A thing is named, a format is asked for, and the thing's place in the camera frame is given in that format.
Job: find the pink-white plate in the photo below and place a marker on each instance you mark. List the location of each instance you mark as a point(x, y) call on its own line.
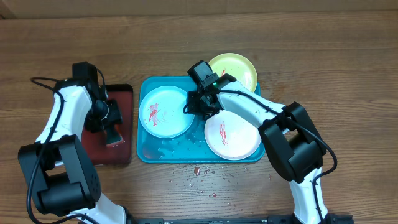
point(231, 137)

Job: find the light blue plate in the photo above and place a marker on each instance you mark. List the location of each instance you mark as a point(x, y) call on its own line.
point(161, 112)

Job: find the yellow-green plate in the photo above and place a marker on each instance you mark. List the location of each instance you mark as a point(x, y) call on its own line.
point(236, 65)

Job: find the teal plastic tray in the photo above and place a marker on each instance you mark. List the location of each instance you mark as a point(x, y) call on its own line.
point(189, 147)

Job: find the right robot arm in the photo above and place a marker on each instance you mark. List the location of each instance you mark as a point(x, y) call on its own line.
point(292, 142)

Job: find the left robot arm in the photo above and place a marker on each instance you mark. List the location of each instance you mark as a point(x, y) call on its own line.
point(60, 176)

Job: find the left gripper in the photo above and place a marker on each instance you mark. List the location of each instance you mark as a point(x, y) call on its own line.
point(115, 117)

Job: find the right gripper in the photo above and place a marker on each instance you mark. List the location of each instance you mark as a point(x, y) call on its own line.
point(200, 109)

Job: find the dark red tray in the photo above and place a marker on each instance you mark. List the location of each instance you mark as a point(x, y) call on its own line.
point(95, 143)

